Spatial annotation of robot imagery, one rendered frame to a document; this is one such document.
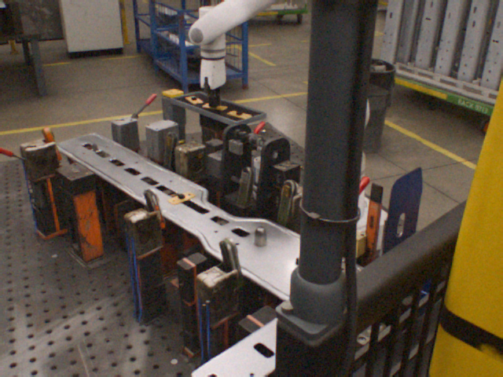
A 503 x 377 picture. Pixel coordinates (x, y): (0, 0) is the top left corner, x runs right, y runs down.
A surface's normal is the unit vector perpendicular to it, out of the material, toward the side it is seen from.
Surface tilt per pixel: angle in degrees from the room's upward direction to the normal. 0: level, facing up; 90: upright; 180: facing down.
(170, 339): 0
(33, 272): 0
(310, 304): 90
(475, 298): 90
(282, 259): 0
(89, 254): 90
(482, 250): 89
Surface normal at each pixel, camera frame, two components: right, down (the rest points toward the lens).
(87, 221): 0.68, 0.32
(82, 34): 0.38, 0.41
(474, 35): -0.86, 0.19
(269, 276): 0.00, -0.89
